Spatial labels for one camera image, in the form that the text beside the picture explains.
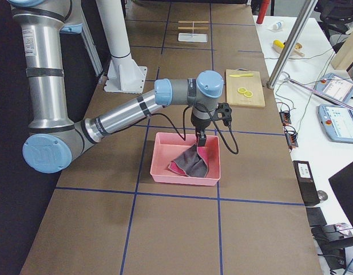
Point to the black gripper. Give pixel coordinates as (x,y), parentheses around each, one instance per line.
(199,122)

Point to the pink grey cleaning cloth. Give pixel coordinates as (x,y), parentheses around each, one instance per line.
(192,162)

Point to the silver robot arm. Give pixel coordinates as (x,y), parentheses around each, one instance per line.
(59,133)

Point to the pink plastic bin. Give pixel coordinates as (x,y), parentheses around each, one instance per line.
(168,146)

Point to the lemon slice far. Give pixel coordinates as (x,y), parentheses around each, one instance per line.
(241,90)

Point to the lemon slice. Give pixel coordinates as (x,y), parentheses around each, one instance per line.
(241,90)
(248,94)

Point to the lemon slice near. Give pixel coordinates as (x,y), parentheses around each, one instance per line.
(248,94)

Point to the bamboo cutting board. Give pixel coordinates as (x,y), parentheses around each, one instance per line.
(252,84)

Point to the yellow plastic knife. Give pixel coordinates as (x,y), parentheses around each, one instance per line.
(241,75)

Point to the orange connector block far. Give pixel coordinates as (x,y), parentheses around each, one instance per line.
(285,117)

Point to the orange connector block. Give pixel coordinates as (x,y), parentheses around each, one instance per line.
(291,136)
(285,117)

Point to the orange connector block near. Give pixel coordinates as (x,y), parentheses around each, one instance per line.
(291,136)

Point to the white pillar with base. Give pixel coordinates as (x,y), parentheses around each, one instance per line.
(124,75)

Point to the white towel rack tray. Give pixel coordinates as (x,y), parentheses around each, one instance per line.
(192,37)

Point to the wooden rack rod two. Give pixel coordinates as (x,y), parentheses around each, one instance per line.
(192,28)

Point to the black rectangular box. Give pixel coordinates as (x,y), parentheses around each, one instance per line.
(306,183)

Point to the wooden rack rod one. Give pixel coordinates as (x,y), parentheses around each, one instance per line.
(193,22)

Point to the white blue tube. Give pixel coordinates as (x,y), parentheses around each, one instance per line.
(278,26)

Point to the teach pendant near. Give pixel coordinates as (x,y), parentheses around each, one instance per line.
(337,123)

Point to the teach pendant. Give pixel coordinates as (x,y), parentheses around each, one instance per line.
(336,87)
(337,123)

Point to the teach pendant far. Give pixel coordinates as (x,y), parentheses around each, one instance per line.
(336,87)

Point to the dark red cylinder bottle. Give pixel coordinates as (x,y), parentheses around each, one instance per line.
(264,5)

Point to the black monitor corner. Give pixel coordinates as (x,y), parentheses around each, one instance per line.
(342,186)

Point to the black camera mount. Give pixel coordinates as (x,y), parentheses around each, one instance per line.
(223,112)

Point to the aluminium frame post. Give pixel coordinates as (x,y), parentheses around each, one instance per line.
(291,41)

